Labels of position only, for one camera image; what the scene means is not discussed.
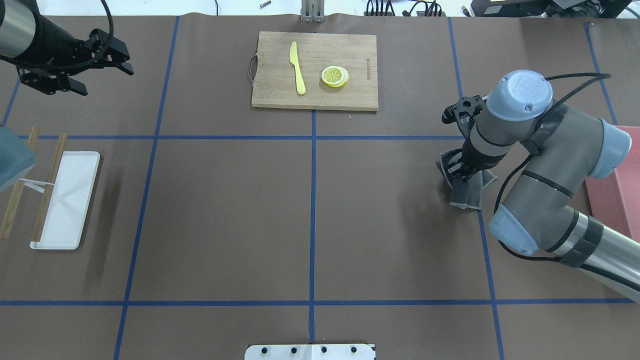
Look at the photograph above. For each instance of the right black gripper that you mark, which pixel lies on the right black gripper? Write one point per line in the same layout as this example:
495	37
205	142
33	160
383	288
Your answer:
462	165

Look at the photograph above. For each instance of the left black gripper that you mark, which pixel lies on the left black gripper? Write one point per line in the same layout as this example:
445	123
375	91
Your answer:
56	38

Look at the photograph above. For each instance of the dark grey wiping cloth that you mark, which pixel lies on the dark grey wiping cloth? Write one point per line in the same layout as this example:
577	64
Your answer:
466	191

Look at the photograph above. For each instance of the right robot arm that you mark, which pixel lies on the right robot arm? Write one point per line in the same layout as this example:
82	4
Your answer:
533	219

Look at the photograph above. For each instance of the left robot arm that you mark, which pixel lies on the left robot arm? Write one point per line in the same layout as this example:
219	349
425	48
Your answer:
25	14

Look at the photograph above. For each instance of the white rectangular tray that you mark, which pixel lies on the white rectangular tray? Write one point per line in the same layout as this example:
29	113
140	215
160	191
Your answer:
69	204

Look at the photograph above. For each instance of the pink plastic bin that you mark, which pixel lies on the pink plastic bin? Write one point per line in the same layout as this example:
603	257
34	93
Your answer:
615	199

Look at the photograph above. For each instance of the yellow lemon slices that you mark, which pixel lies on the yellow lemon slices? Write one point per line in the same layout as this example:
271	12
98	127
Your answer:
335	76

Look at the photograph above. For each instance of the wooden towel rack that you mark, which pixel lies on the wooden towel rack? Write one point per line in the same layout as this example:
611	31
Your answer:
17	159

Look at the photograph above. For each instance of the bamboo cutting board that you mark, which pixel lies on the bamboo cutting board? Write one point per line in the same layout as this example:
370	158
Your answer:
274	80

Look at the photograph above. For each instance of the yellow plastic knife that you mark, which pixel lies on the yellow plastic knife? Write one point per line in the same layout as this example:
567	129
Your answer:
300	86

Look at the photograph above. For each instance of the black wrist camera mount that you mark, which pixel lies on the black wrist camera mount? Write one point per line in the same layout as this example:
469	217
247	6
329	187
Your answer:
463	110

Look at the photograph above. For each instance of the aluminium frame post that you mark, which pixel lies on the aluminium frame post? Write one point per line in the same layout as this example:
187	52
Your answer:
312	11

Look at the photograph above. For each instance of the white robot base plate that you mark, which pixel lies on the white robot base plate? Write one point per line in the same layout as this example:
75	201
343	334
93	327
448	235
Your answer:
347	351

